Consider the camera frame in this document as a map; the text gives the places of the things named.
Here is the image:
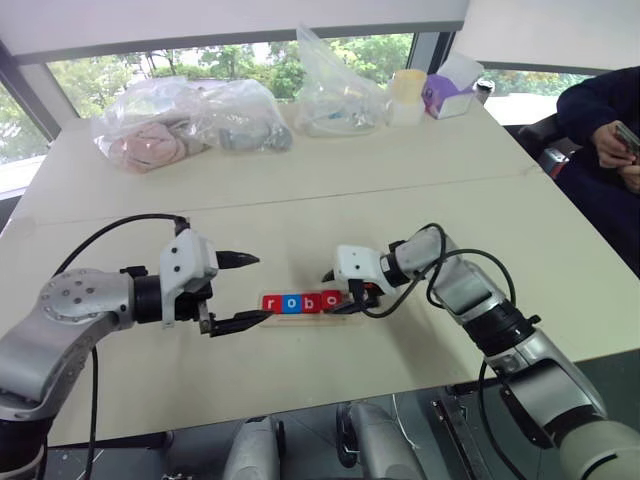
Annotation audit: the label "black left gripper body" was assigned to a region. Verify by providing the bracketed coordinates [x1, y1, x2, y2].
[174, 282, 217, 336]

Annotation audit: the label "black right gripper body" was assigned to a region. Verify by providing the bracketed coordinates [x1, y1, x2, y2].
[347, 279, 382, 308]

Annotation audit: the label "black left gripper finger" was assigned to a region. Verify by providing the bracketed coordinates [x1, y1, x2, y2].
[218, 249, 261, 272]
[209, 309, 270, 338]

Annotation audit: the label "smartphone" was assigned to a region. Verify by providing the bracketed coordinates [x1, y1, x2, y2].
[613, 122, 640, 164]

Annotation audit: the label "person's right hand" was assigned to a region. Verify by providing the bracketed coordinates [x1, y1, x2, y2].
[593, 121, 639, 170]

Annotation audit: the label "plastic bag with grey items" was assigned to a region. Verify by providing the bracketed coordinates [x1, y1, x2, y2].
[189, 79, 295, 156]

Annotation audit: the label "grey rounded shape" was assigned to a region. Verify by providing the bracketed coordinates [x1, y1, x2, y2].
[222, 415, 286, 480]
[335, 402, 426, 480]

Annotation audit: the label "plastic bag with pink cloth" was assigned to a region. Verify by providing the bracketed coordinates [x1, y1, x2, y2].
[91, 77, 216, 176]

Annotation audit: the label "tall clear plastic bag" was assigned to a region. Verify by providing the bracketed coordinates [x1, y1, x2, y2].
[293, 22, 394, 139]

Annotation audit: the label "pale yellow plastic container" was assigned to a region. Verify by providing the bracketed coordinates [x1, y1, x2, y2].
[387, 68, 429, 129]

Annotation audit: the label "purple and white tissue box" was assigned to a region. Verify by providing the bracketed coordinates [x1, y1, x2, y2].
[422, 52, 485, 121]

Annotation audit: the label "black chair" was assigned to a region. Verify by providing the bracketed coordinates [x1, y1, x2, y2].
[517, 115, 584, 182]

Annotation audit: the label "grey window mullion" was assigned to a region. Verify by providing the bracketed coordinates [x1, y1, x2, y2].
[409, 31, 457, 81]

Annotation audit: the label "person's dark sleeved right arm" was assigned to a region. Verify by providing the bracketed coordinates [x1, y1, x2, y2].
[555, 67, 640, 151]

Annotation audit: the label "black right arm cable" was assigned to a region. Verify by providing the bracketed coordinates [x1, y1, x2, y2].
[348, 222, 517, 319]

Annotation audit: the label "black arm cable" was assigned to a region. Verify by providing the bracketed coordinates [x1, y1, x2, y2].
[52, 213, 192, 480]
[348, 222, 517, 319]

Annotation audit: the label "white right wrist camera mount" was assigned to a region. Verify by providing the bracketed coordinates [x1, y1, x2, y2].
[333, 243, 397, 297]

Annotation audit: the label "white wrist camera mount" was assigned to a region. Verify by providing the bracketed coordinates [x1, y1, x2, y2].
[333, 243, 397, 297]
[159, 228, 220, 326]

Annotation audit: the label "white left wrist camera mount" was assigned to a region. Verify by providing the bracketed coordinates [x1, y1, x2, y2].
[159, 228, 220, 326]

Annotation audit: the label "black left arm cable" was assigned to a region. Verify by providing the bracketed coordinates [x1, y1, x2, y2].
[52, 213, 192, 480]

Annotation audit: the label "black metal frame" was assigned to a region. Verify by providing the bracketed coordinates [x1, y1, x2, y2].
[432, 384, 501, 480]

